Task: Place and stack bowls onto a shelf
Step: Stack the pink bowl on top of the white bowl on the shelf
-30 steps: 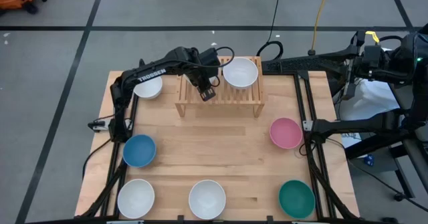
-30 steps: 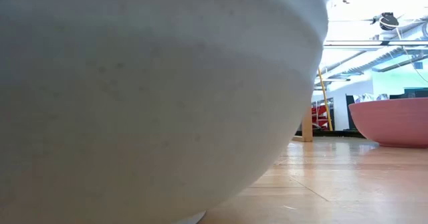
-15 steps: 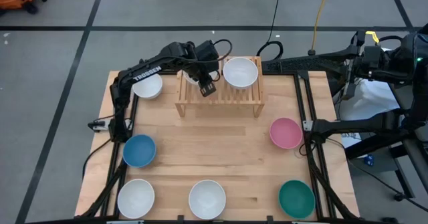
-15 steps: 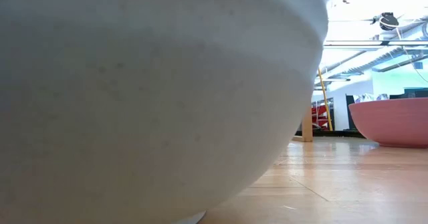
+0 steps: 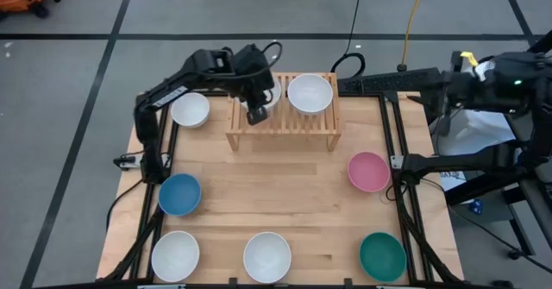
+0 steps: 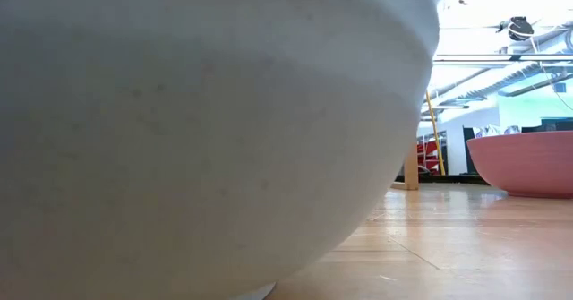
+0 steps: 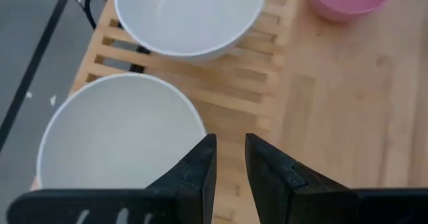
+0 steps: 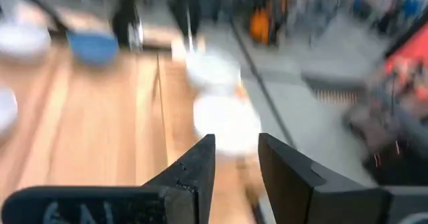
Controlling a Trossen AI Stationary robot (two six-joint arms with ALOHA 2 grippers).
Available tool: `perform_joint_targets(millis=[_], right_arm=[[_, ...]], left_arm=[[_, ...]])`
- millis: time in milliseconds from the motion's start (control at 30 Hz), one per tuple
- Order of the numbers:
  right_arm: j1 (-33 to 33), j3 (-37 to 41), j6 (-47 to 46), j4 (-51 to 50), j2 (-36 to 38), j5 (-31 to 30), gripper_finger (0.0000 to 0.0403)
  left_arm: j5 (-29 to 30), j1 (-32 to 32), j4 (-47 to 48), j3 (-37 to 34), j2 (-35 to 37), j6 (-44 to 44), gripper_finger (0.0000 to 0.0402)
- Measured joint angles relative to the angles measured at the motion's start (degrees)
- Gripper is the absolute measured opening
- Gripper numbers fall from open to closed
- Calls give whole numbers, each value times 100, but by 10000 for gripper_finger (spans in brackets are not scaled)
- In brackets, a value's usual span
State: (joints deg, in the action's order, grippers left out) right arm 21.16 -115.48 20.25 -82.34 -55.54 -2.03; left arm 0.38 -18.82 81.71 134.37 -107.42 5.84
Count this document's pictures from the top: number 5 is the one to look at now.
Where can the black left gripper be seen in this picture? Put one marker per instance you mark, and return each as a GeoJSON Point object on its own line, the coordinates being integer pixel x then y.
{"type": "Point", "coordinates": [254, 73]}

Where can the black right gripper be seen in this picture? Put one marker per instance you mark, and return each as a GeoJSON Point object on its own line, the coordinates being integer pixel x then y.
{"type": "Point", "coordinates": [504, 84]}

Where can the white bowl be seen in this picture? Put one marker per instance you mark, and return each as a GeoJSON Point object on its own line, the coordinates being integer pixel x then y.
{"type": "Point", "coordinates": [267, 257]}
{"type": "Point", "coordinates": [309, 94]}
{"type": "Point", "coordinates": [190, 110]}
{"type": "Point", "coordinates": [175, 256]}
{"type": "Point", "coordinates": [276, 97]}

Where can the blue bowl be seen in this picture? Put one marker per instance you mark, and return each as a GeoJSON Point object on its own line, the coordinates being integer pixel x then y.
{"type": "Point", "coordinates": [180, 194]}

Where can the pink bowl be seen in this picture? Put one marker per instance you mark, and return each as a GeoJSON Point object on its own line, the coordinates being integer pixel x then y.
{"type": "Point", "coordinates": [368, 171]}

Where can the green bowl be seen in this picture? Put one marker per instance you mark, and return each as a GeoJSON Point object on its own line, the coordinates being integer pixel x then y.
{"type": "Point", "coordinates": [382, 256]}

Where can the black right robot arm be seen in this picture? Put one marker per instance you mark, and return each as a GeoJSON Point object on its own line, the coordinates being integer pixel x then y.
{"type": "Point", "coordinates": [453, 161]}

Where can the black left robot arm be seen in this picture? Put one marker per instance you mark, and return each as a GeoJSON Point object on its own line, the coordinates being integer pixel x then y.
{"type": "Point", "coordinates": [146, 138]}

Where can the wooden slatted shelf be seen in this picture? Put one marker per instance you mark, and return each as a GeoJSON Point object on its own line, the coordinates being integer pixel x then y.
{"type": "Point", "coordinates": [293, 125]}

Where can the white plastic bag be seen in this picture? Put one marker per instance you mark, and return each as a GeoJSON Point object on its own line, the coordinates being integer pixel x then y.
{"type": "Point", "coordinates": [474, 133]}

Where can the black perforated box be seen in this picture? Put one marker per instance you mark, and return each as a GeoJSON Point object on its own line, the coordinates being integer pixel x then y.
{"type": "Point", "coordinates": [388, 82]}

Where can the printed white paper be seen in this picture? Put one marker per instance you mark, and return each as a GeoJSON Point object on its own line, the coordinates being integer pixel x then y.
{"type": "Point", "coordinates": [453, 182]}

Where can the small blue object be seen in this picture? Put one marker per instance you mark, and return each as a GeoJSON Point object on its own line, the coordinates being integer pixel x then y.
{"type": "Point", "coordinates": [476, 207]}

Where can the black side table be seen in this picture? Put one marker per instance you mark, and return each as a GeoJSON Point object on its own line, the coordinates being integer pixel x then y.
{"type": "Point", "coordinates": [535, 202]}

